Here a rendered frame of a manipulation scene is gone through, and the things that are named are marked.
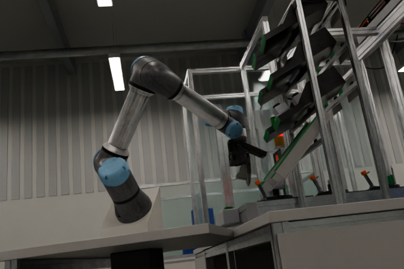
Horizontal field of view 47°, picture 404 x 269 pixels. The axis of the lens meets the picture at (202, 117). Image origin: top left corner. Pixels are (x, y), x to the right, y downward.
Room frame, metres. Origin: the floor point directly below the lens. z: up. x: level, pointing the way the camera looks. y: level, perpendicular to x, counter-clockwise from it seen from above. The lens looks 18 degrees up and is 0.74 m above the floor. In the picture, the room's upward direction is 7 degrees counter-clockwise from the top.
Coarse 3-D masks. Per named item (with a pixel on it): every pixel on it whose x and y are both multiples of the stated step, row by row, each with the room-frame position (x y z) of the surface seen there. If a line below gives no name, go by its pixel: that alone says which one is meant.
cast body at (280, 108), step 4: (276, 104) 1.59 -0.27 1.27; (280, 104) 1.58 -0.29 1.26; (284, 104) 1.58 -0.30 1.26; (276, 108) 1.58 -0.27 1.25; (280, 108) 1.58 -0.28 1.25; (284, 108) 1.58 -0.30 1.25; (288, 108) 1.58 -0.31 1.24; (276, 112) 1.59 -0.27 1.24; (280, 112) 1.58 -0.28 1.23; (276, 116) 1.58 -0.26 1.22
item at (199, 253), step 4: (200, 248) 2.93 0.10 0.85; (196, 252) 3.18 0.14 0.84; (200, 252) 3.04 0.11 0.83; (196, 256) 3.31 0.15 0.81; (200, 256) 3.14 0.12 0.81; (196, 260) 3.25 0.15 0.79; (200, 260) 3.02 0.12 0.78; (196, 264) 3.27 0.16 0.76; (200, 264) 3.04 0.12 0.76; (204, 264) 2.84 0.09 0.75; (196, 268) 3.30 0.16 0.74; (200, 268) 3.06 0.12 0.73; (204, 268) 2.86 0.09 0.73
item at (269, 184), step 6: (306, 126) 1.69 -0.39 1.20; (300, 132) 1.69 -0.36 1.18; (288, 150) 1.69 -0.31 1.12; (282, 156) 1.69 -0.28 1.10; (276, 162) 1.69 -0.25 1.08; (270, 174) 1.69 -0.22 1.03; (264, 180) 1.69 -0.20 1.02; (270, 180) 1.69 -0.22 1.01; (264, 186) 1.82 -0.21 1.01; (270, 186) 1.82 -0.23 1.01
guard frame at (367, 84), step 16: (320, 64) 2.95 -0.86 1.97; (336, 64) 2.97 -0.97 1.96; (192, 80) 2.81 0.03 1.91; (368, 80) 3.00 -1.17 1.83; (208, 96) 3.33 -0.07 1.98; (224, 96) 3.35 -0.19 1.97; (240, 96) 3.37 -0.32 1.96; (368, 96) 3.00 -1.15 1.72; (384, 160) 3.00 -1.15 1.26; (352, 176) 3.49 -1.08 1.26; (192, 192) 3.30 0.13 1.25
